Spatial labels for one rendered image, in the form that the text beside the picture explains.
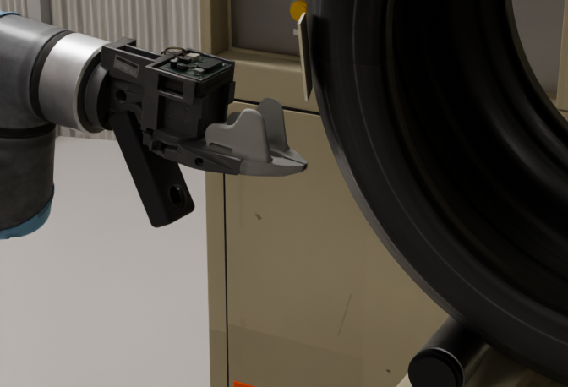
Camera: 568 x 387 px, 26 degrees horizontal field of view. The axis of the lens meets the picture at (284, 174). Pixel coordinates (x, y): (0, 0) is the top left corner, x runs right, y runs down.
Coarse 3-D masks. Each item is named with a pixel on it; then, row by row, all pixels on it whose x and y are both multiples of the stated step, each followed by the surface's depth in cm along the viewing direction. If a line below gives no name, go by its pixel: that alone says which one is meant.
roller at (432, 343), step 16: (448, 320) 100; (432, 336) 98; (448, 336) 97; (464, 336) 98; (432, 352) 95; (448, 352) 95; (464, 352) 96; (480, 352) 98; (416, 368) 96; (432, 368) 95; (448, 368) 94; (464, 368) 95; (416, 384) 96; (432, 384) 96; (448, 384) 95; (464, 384) 96
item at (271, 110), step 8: (264, 104) 110; (272, 104) 110; (280, 104) 110; (232, 112) 112; (240, 112) 112; (264, 112) 111; (272, 112) 110; (280, 112) 110; (232, 120) 113; (272, 120) 110; (280, 120) 110; (272, 128) 111; (280, 128) 110; (272, 136) 111; (280, 136) 110; (272, 144) 111; (280, 144) 111; (272, 152) 110; (280, 152) 110; (288, 152) 110; (296, 152) 110; (296, 160) 109; (304, 160) 109
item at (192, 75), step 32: (128, 64) 112; (160, 64) 110; (192, 64) 111; (224, 64) 112; (96, 96) 113; (128, 96) 113; (160, 96) 109; (192, 96) 107; (224, 96) 113; (160, 128) 111; (192, 128) 110
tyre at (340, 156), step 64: (320, 0) 91; (384, 0) 87; (448, 0) 112; (320, 64) 93; (384, 64) 89; (448, 64) 113; (512, 64) 113; (384, 128) 90; (448, 128) 112; (512, 128) 114; (384, 192) 92; (448, 192) 107; (512, 192) 113; (448, 256) 91; (512, 256) 106; (512, 320) 90
